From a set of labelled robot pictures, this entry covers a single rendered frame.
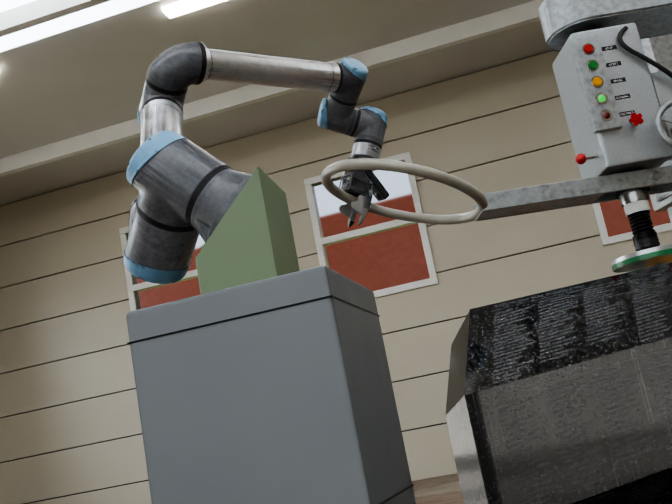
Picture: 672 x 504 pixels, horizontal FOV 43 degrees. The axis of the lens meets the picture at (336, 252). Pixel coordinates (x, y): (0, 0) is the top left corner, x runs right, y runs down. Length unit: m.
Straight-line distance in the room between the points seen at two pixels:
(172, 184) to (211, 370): 0.43
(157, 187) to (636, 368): 1.21
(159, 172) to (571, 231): 7.23
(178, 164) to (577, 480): 1.21
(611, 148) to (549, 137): 6.49
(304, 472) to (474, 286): 7.31
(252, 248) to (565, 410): 0.94
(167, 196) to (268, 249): 0.27
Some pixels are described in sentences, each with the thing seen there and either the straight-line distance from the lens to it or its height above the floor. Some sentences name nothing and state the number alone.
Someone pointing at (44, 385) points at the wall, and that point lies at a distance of 10.37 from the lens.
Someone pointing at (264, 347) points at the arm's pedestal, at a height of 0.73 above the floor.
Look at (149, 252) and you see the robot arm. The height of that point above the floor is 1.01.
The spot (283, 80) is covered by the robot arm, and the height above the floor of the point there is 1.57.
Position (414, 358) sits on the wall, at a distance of 8.77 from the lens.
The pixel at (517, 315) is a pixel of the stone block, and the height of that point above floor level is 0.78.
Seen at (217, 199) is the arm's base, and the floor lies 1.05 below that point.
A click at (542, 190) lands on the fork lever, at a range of 2.49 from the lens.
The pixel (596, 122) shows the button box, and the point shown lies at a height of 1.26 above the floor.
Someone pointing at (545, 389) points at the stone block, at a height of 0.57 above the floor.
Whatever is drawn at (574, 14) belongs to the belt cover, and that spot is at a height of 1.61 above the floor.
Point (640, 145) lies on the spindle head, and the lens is 2.56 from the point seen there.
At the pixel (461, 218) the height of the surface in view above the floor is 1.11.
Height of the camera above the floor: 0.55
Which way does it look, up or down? 12 degrees up
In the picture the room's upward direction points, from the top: 11 degrees counter-clockwise
